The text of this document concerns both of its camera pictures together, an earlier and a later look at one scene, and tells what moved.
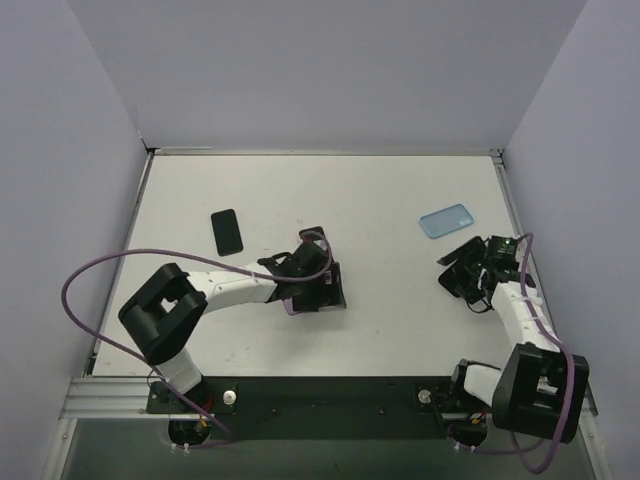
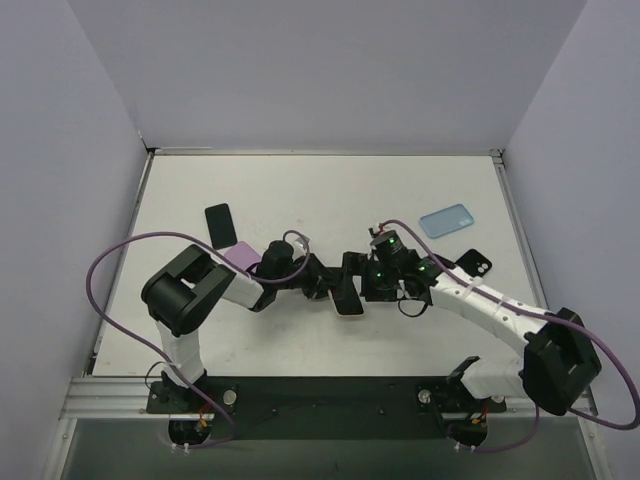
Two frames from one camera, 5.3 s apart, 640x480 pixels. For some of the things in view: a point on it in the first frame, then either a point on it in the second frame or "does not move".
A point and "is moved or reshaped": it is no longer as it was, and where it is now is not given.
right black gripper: x=463 y=273 -> x=354 y=270
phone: x=315 y=233 -> x=347 y=299
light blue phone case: x=446 y=220 does not move
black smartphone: x=226 y=232 is moved or reshaped
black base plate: x=328 y=407 does not move
